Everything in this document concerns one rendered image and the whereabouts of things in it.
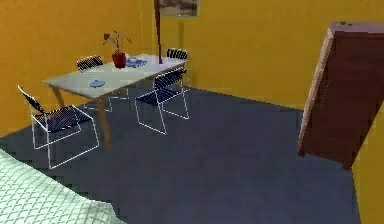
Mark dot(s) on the white dining table wooden legs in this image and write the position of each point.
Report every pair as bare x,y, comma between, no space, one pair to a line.
116,77

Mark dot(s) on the brown floor lamp pole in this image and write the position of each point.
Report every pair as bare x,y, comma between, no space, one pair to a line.
157,30

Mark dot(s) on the plant in red pot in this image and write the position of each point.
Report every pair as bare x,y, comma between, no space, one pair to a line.
119,58

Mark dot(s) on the blue dish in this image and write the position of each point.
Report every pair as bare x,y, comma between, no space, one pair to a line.
97,83

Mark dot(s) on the brown wooden dresser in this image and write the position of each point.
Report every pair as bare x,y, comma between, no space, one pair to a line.
346,93

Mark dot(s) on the pale green quilted bed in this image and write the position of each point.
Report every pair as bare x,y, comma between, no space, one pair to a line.
36,193

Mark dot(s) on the framed wall picture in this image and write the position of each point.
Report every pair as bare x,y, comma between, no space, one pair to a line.
178,7

